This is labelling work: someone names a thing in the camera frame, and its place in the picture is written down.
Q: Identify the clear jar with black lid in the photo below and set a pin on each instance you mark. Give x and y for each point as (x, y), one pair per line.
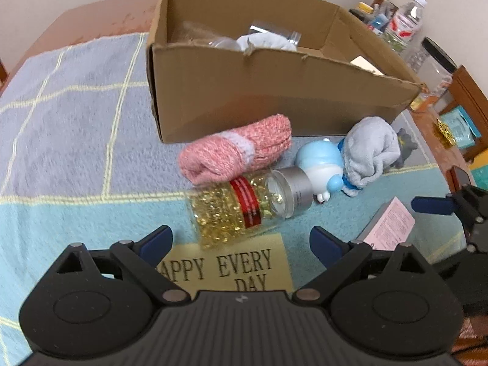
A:
(434, 61)

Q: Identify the brown cardboard box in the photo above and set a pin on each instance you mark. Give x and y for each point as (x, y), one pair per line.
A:
(247, 95)

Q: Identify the wooden chair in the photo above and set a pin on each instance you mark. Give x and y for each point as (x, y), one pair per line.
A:
(469, 95)

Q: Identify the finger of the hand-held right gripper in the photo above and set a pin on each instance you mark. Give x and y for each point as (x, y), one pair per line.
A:
(430, 204)

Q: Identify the clear plastic jar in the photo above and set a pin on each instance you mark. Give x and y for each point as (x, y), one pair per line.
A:
(268, 27)

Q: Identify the gold ornament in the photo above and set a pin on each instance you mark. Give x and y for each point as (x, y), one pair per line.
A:
(444, 131)

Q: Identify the grey cat toy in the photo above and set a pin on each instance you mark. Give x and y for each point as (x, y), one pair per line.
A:
(406, 146)

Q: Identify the yellow capsule bottle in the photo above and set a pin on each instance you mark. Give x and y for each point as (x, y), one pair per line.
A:
(228, 206)

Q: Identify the pink knit sock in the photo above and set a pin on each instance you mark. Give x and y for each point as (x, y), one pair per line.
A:
(228, 152)

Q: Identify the plaid blanket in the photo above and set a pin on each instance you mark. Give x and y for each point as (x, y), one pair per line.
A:
(76, 122)

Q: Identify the cream carton box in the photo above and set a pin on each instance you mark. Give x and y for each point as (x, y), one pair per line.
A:
(362, 63)

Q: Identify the yellow lid jar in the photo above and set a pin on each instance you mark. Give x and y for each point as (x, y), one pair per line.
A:
(364, 9)

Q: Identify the blue cat figurine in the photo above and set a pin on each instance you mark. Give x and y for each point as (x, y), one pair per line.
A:
(318, 160)

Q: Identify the yellow greeting card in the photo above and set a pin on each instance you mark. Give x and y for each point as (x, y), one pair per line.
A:
(244, 263)

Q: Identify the water bottle with red label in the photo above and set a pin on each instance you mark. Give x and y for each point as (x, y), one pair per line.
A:
(406, 19)

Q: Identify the red-edged black phone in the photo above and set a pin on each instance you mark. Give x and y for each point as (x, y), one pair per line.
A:
(462, 177)

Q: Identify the pink carton box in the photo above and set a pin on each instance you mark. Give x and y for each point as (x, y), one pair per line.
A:
(392, 221)

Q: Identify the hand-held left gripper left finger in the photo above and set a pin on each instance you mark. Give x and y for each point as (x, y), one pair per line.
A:
(156, 242)

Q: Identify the white sock with blue stripes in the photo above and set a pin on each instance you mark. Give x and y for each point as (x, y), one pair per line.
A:
(263, 42)

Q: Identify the teal packet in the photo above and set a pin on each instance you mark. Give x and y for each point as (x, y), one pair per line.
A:
(461, 125)

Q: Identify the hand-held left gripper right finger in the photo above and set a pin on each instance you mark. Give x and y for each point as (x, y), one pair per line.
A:
(324, 244)

